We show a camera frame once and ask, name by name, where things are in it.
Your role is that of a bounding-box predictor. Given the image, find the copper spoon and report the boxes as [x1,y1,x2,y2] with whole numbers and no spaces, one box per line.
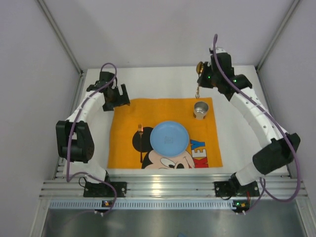
[195,61,204,99]

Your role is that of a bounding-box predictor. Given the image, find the copper fork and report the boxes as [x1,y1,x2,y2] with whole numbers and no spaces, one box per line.
[138,124,144,163]

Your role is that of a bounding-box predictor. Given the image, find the small metal cup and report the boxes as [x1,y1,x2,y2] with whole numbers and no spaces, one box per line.
[194,101,209,120]

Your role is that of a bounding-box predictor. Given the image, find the orange Mickey Mouse cloth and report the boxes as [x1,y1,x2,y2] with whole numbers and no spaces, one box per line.
[108,98,223,169]

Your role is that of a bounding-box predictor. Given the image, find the blue plastic plate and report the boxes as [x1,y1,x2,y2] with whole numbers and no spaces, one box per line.
[150,121,189,158]

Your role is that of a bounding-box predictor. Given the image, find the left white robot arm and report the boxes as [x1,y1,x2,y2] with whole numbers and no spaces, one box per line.
[56,71,130,183]

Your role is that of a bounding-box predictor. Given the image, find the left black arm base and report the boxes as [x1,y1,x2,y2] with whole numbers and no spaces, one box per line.
[79,175,127,198]

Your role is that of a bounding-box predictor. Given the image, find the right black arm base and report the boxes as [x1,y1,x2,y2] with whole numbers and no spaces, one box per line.
[214,174,260,199]

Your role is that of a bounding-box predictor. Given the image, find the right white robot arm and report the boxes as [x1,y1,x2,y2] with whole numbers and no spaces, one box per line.
[197,47,300,186]

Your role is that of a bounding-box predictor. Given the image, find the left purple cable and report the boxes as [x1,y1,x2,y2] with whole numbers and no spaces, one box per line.
[66,63,118,213]

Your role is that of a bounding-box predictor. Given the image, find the purple cable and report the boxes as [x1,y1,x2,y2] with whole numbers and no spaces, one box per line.
[66,63,118,213]
[212,34,302,215]

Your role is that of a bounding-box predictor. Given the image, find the aluminium mounting rail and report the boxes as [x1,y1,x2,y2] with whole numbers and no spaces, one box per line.
[39,160,309,198]

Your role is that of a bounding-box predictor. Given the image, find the perforated cable duct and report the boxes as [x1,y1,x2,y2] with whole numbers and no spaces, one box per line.
[49,199,249,210]

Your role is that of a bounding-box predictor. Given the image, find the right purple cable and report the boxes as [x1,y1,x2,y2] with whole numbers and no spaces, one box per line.
[212,34,302,215]

